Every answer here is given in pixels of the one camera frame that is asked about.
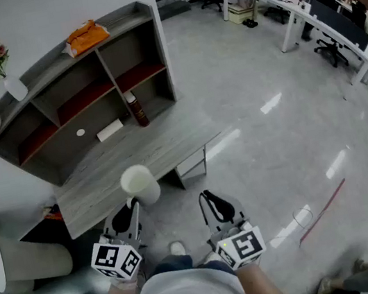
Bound grey wooden desk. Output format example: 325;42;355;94
42;96;237;242

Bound person's white shoe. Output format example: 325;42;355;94
168;239;187;258

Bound grey wooden shelf unit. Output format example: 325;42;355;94
0;0;189;197

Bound red floor strip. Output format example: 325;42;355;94
288;177;357;247

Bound beige armchair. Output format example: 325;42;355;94
0;218;78;294

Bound pair of black shoes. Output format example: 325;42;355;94
241;17;260;30

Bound grey desk drawer unit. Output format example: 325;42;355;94
172;145;213;191

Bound small white box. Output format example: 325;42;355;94
94;118;126;144

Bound dark red bottle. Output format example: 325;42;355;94
124;88;151;130

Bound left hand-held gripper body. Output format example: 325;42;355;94
85;220;153;288

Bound orange plastic bag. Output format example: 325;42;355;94
58;16;114;60

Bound person's dark trousers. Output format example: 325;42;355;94
147;243;237;290

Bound long white office desk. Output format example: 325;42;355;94
181;0;368;113

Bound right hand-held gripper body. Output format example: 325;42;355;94
202;212;269;275

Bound grey cable loop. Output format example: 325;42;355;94
291;205;317;232

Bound person's right forearm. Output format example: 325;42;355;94
232;253;296;294

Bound white vase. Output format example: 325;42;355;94
2;72;30;104

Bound white mug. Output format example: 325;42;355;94
117;161;164;210

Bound grey floor mat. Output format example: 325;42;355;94
157;0;193;21

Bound beige storage box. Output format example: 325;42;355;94
226;0;258;27

